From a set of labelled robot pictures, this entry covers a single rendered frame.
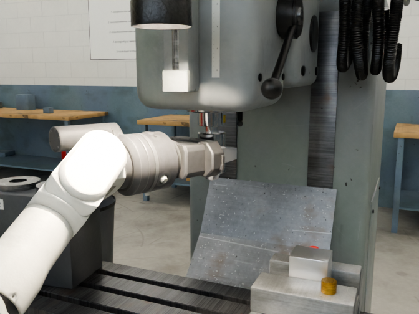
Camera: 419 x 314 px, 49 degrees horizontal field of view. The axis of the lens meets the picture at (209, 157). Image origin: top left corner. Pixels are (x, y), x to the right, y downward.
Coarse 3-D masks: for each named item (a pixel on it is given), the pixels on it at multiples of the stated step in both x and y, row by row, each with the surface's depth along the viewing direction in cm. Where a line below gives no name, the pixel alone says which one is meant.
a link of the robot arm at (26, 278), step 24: (24, 216) 51; (48, 216) 52; (0, 240) 49; (24, 240) 49; (48, 240) 50; (0, 264) 46; (24, 264) 47; (48, 264) 50; (0, 288) 45; (24, 288) 47; (24, 312) 48
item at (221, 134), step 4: (200, 132) 76; (204, 132) 76; (220, 132) 76; (224, 132) 76; (200, 136) 75; (204, 136) 75; (208, 136) 74; (212, 136) 74; (216, 136) 75; (220, 136) 75; (224, 136) 76
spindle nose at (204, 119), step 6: (198, 114) 75; (204, 114) 74; (210, 114) 74; (216, 114) 74; (222, 114) 74; (198, 120) 75; (204, 120) 74; (210, 120) 74; (216, 120) 74; (222, 120) 75; (210, 126) 74; (216, 126) 74
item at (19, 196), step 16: (16, 176) 102; (32, 176) 102; (0, 192) 93; (16, 192) 93; (32, 192) 93; (0, 208) 93; (16, 208) 92; (96, 208) 98; (0, 224) 94; (96, 224) 99; (80, 240) 93; (96, 240) 99; (64, 256) 90; (80, 256) 93; (96, 256) 99; (64, 272) 91; (80, 272) 94
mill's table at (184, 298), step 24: (120, 264) 103; (48, 288) 92; (96, 288) 94; (120, 288) 92; (144, 288) 92; (168, 288) 92; (192, 288) 92; (216, 288) 92; (240, 288) 92; (48, 312) 83; (72, 312) 83; (96, 312) 83; (120, 312) 84; (144, 312) 83; (168, 312) 83; (192, 312) 83; (216, 312) 83; (240, 312) 83; (360, 312) 83
